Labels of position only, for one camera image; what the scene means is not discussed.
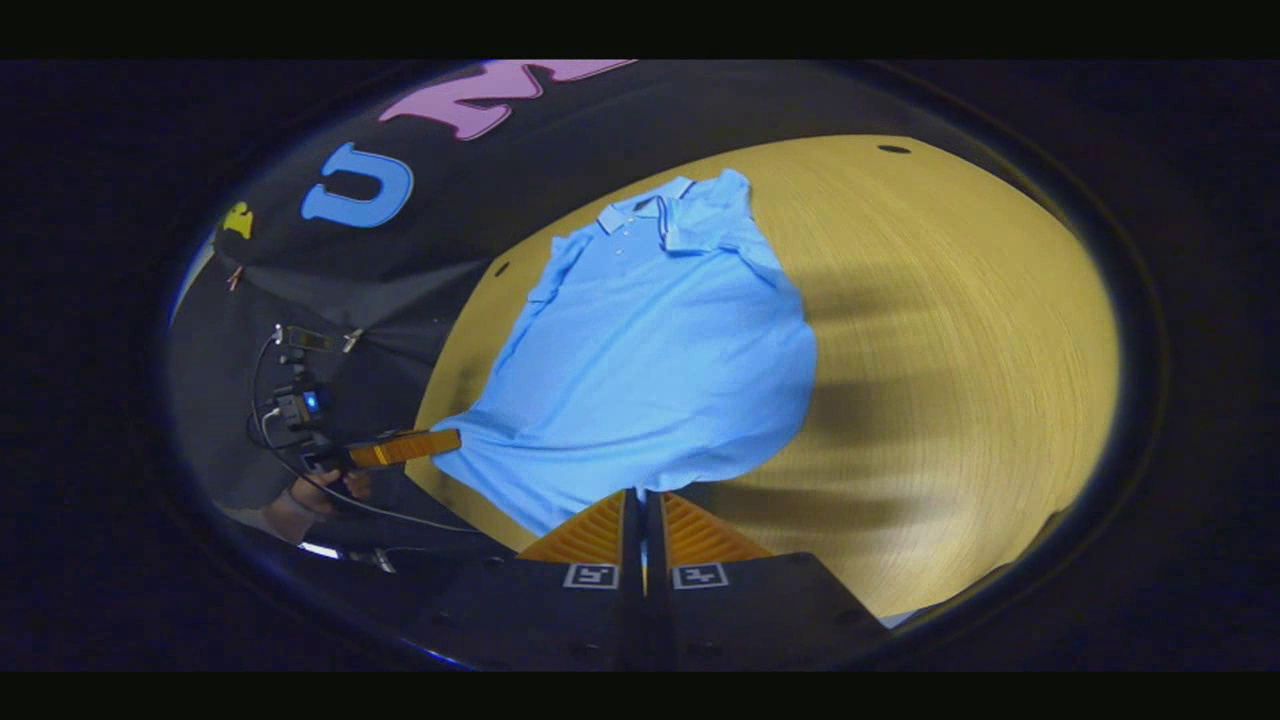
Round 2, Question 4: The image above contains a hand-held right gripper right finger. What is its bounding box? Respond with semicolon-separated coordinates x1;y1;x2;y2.
645;490;893;663

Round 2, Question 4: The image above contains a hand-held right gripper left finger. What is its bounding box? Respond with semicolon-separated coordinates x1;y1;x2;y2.
430;490;642;669

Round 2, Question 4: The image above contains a light blue T-shirt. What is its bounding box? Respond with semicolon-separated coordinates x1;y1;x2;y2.
430;168;819;538

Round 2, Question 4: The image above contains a black cable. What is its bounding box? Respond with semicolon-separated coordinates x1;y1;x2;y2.
245;330;481;536

